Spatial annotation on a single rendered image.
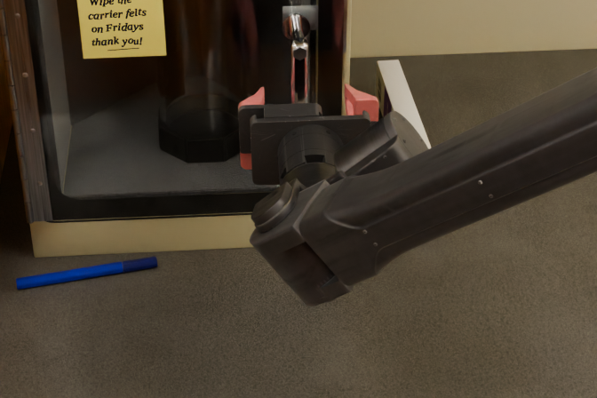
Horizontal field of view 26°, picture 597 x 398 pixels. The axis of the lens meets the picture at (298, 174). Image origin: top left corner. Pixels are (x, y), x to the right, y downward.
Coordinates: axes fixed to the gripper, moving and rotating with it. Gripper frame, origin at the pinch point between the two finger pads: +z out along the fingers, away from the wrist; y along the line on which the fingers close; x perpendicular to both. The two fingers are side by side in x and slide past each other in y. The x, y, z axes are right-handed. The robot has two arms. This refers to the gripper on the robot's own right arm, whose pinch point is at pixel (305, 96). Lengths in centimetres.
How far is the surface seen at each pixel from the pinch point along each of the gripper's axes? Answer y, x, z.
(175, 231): 13.1, 18.2, 4.3
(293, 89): 1.1, -1.5, -1.1
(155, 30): 13.4, -5.4, 3.6
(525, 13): -32, 18, 49
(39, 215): 26.2, 14.4, 2.9
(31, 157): 26.2, 7.6, 3.1
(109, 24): 17.4, -6.2, 3.6
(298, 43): 0.6, -6.0, -0.8
